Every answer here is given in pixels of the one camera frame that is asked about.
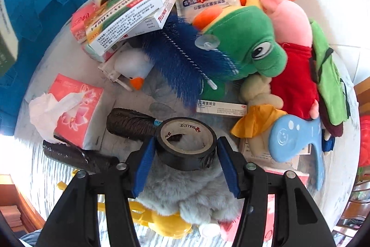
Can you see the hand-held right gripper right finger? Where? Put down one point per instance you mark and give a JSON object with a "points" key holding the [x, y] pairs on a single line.
{"points": [[229, 169]]}

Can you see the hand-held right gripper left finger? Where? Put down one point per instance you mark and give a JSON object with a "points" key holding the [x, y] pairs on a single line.
{"points": [[143, 166]]}

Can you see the black tape roll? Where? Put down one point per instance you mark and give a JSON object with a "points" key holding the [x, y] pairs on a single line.
{"points": [[185, 161]]}

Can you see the blue plastic folding crate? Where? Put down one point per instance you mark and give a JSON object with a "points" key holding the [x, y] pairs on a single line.
{"points": [[37, 4]]}

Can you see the flat white medicine box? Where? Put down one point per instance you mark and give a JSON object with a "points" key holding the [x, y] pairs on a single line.
{"points": [[248, 148]]}

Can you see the black garbage bag roll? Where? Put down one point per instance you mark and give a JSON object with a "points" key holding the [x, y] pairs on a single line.
{"points": [[127, 122], [81, 158]]}

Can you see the grey furry plush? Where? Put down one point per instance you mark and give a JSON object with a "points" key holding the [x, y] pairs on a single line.
{"points": [[190, 197]]}

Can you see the white ointment box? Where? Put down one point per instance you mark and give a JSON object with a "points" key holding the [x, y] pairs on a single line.
{"points": [[221, 108]]}

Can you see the yellow plastic toy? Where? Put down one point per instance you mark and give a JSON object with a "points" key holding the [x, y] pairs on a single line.
{"points": [[167, 223]]}

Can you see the white bottle cap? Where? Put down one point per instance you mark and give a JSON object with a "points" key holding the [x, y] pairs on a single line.
{"points": [[209, 231]]}

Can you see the light blue whale hanger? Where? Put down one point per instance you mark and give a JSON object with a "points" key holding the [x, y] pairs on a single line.
{"points": [[289, 140]]}

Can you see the beige bear plush yellow scarf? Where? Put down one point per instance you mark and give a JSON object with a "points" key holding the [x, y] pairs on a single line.
{"points": [[254, 90]]}

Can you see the pink floral tissue pack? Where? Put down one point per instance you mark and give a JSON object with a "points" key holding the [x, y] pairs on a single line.
{"points": [[78, 108]]}

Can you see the white plastic clip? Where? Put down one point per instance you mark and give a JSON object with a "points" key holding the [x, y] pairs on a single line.
{"points": [[111, 73]]}

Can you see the white duck plush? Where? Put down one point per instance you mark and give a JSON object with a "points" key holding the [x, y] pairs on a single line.
{"points": [[131, 61]]}

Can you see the pink pig plush red dress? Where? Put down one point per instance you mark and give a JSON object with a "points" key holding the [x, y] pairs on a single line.
{"points": [[289, 82]]}

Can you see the blue bottle brush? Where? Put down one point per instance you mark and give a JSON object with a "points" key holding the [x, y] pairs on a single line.
{"points": [[179, 61]]}

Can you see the pale green medicine box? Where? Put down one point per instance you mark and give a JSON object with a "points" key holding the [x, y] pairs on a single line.
{"points": [[95, 53]]}

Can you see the wooden furniture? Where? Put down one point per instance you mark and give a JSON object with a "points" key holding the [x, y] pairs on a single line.
{"points": [[17, 206]]}

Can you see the green cloth hand puppet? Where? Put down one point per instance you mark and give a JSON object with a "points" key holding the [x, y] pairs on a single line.
{"points": [[329, 82]]}

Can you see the green frog plush orange mouth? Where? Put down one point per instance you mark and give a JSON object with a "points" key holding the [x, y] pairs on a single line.
{"points": [[245, 33]]}

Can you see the red plastic object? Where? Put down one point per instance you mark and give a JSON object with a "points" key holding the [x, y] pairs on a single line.
{"points": [[364, 140]]}

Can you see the large white medicine box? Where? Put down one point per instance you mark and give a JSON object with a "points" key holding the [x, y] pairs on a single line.
{"points": [[124, 18]]}

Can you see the white wet wipes packet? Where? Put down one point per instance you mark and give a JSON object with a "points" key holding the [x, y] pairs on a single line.
{"points": [[208, 1]]}

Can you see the wooden headboard frame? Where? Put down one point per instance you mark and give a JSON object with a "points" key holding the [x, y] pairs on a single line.
{"points": [[363, 93]]}

